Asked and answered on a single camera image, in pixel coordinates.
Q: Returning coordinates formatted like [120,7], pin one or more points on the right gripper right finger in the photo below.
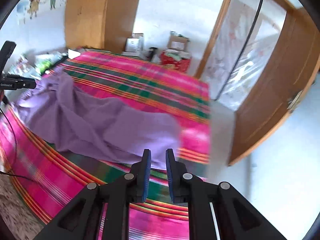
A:
[215,211]

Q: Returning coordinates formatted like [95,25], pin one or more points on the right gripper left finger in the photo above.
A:
[102,209]

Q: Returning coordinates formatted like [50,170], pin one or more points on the purple fleece garment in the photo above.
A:
[105,129]

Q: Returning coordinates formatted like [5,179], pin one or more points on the green tissue pack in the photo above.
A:
[44,62]

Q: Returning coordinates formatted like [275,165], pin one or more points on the pink plaid bed cover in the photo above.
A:
[43,180]

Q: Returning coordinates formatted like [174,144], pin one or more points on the wooden wardrobe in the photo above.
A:
[100,24]

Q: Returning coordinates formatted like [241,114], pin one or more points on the white small box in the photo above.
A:
[135,43]

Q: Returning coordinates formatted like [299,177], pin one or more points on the black spray bottle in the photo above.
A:
[152,52]

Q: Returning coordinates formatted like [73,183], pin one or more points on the wooden door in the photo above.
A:
[288,74]

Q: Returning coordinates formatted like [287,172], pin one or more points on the cardboard box with label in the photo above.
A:
[179,43]

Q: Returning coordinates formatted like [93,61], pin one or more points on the curtain with cartoon prints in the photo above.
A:
[247,38]

